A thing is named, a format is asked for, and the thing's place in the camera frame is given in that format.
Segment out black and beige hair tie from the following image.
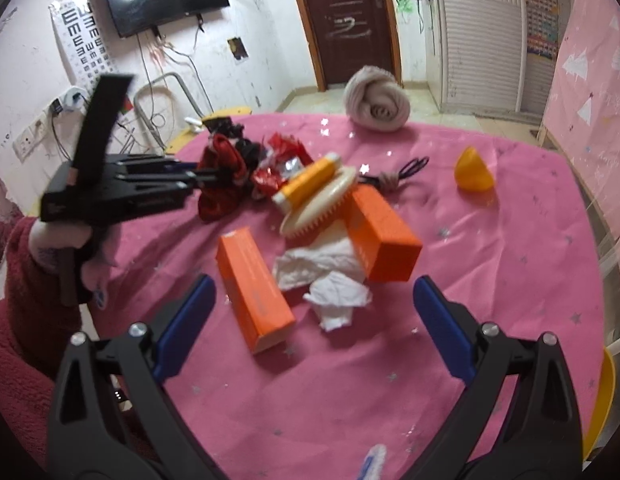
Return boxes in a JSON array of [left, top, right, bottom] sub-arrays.
[[357, 156, 431, 191]]

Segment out metal tube frame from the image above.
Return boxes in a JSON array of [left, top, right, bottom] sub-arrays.
[[134, 72, 201, 153]]

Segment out white louvered wardrobe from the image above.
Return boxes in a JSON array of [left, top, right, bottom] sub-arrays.
[[427, 0, 528, 116]]

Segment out person's left forearm red sleeve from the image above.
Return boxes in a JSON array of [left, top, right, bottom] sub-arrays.
[[0, 212, 98, 466]]

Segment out orange wedge piece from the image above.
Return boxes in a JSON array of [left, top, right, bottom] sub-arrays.
[[455, 146, 496, 192]]

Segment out cream round brush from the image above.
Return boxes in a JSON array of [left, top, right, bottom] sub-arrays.
[[279, 167, 359, 238]]

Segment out person's left hand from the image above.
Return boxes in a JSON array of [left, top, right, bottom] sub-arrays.
[[30, 220, 118, 306]]

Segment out pink star tablecloth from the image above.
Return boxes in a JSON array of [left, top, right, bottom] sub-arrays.
[[82, 112, 608, 480]]

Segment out red and black cloth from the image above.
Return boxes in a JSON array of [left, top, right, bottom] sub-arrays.
[[196, 132, 263, 224]]

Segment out red foil wrapper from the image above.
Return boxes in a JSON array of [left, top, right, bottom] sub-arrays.
[[252, 132, 315, 201]]

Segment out black hair clip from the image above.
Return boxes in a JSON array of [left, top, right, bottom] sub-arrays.
[[206, 116, 247, 140]]

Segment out rolled beige towel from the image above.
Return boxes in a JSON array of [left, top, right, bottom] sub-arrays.
[[344, 66, 412, 132]]

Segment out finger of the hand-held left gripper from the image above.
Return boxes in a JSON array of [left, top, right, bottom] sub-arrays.
[[114, 170, 227, 188], [108, 156, 199, 173]]

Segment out colourful wall poster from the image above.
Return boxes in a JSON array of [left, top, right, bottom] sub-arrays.
[[522, 0, 561, 61]]

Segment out crumpled white tissue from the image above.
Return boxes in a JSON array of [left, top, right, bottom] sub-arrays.
[[274, 237, 363, 292], [303, 270, 373, 332]]

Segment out long orange box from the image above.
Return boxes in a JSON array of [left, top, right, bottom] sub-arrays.
[[216, 226, 297, 356]]

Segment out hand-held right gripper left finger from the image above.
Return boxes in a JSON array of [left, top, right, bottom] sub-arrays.
[[46, 274, 225, 480]]

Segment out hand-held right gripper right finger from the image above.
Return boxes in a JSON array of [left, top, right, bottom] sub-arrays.
[[412, 275, 583, 480]]

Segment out white power adapter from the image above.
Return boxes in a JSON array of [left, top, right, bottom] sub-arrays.
[[54, 86, 88, 113]]

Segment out white wall socket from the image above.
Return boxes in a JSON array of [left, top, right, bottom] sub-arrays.
[[12, 115, 48, 162]]

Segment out yellow tube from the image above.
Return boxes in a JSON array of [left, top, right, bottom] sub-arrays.
[[271, 152, 342, 213]]

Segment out white and blue tube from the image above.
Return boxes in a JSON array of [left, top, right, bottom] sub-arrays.
[[357, 444, 388, 480]]

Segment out thick orange box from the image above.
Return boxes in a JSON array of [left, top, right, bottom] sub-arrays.
[[346, 186, 423, 283]]

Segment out dark brown door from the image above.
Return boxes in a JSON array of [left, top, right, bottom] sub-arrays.
[[285, 0, 403, 92]]

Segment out yellow wooden stool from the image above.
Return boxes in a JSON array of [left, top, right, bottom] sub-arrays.
[[165, 106, 253, 156]]

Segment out pink printed curtain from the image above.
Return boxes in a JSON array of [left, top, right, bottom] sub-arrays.
[[542, 0, 620, 281]]

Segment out eye chart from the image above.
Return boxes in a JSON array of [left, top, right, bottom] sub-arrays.
[[48, 0, 115, 86]]

